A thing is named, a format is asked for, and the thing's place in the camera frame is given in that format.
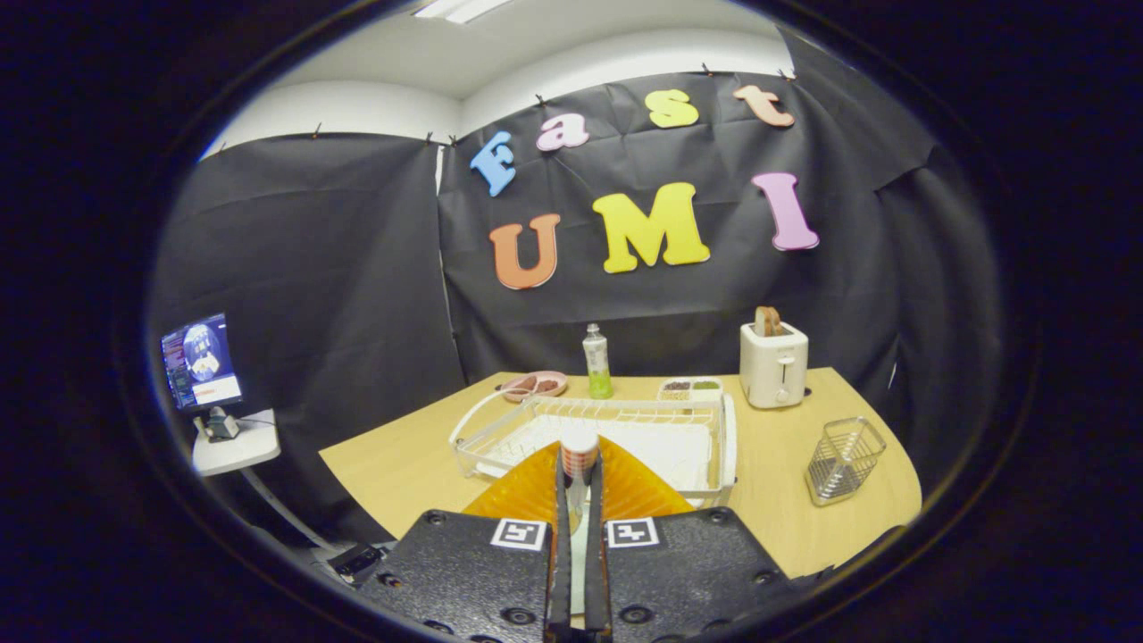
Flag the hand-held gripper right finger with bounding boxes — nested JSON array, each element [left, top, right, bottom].
[[585, 436, 794, 643]]

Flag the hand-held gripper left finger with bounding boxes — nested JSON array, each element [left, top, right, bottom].
[[375, 439, 573, 643]]

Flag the pink checked handle spoon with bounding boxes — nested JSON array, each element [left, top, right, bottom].
[[560, 426, 601, 617]]

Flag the white wire dish rack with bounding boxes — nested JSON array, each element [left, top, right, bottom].
[[448, 393, 738, 508]]

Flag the metal wire basket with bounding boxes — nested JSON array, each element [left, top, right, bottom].
[[805, 417, 888, 507]]

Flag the pink oval plate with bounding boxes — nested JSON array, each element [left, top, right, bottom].
[[498, 371, 569, 403]]

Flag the white drip tray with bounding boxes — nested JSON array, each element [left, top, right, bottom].
[[487, 415, 715, 492]]

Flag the small black box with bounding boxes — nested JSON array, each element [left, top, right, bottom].
[[329, 545, 387, 580]]

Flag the white divided tray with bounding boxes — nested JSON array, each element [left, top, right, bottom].
[[658, 378, 724, 403]]

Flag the clear bottle green liquid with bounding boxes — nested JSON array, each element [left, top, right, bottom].
[[582, 323, 614, 400]]

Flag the black backdrop cloth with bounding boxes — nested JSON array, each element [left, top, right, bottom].
[[147, 27, 1005, 546]]

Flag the white toaster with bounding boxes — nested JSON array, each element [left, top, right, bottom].
[[739, 321, 810, 410]]

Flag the computer monitor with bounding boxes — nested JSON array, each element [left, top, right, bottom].
[[161, 313, 244, 412]]

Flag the ceiling light panel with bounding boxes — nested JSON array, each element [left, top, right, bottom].
[[413, 0, 516, 24]]

